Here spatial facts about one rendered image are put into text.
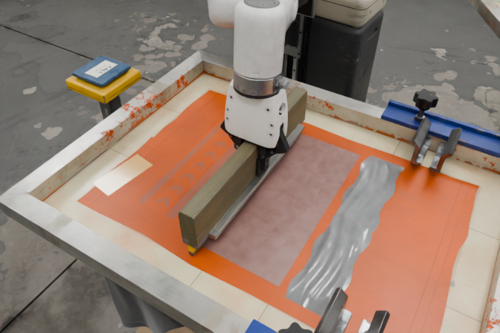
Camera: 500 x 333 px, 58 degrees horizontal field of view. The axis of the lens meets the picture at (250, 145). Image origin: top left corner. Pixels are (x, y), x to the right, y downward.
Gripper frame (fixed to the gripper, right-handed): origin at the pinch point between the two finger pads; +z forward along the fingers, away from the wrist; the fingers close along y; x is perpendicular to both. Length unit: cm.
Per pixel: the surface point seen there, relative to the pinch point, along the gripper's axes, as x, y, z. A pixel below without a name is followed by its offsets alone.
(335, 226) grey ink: 1.8, -17.5, 5.4
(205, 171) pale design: 1.9, 9.0, 5.7
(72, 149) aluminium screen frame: 13.1, 31.7, 2.8
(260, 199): 2.8, -3.4, 5.8
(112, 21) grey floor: -176, 223, 87
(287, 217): 3.9, -9.5, 5.9
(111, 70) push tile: -13.5, 47.7, 2.7
